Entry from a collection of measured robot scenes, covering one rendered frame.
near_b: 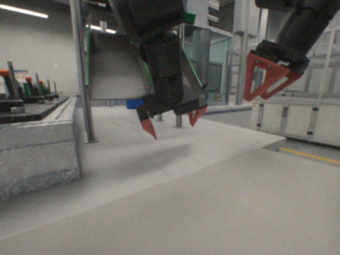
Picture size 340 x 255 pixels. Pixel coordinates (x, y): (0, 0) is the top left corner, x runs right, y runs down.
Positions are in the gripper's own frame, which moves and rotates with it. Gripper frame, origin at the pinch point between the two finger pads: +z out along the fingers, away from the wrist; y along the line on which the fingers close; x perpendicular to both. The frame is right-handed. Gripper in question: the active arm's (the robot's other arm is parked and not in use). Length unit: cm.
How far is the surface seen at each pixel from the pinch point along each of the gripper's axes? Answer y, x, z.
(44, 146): 21.5, 4.9, -10.5
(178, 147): -0.2, 1.4, 5.9
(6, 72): 38, -30, -14
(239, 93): -101, -80, 64
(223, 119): -70, -61, 74
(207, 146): -7.8, 3.6, 7.2
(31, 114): 24.0, -2.1, -12.6
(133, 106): 8, -80, 42
